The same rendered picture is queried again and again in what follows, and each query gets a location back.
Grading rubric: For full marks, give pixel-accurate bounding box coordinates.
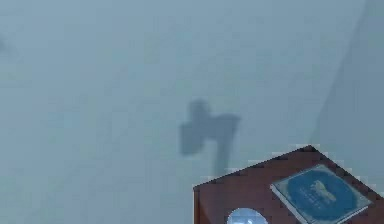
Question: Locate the blue book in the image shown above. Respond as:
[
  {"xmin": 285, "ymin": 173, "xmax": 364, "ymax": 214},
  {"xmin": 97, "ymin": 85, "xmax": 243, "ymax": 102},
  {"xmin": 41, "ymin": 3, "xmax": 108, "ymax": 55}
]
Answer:
[{"xmin": 269, "ymin": 163, "xmax": 373, "ymax": 224}]

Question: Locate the pale blue round object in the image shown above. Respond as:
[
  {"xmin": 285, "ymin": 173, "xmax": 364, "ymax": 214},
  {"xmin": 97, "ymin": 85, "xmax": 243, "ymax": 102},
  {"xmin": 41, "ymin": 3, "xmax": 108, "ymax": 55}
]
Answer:
[{"xmin": 226, "ymin": 207, "xmax": 270, "ymax": 224}]

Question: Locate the reddish brown wooden table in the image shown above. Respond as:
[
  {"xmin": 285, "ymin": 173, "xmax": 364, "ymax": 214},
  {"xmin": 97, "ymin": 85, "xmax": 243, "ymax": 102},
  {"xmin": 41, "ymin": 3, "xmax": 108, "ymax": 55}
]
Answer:
[{"xmin": 192, "ymin": 144, "xmax": 384, "ymax": 224}]

